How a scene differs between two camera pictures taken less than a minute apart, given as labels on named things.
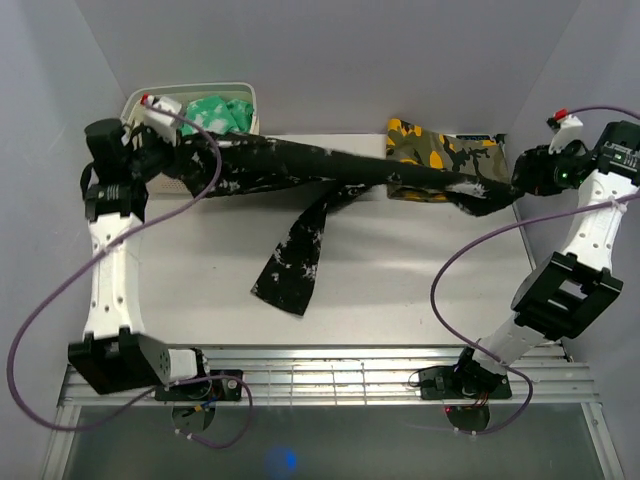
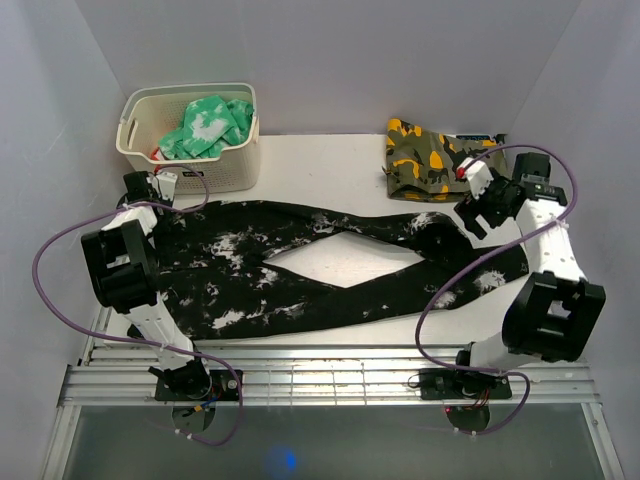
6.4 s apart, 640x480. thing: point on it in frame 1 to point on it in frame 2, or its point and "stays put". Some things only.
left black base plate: (221, 385) stays put
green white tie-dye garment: (216, 116) stays put
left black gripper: (148, 135) to (156, 197)
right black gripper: (534, 180) to (471, 207)
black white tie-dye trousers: (205, 165) to (211, 275)
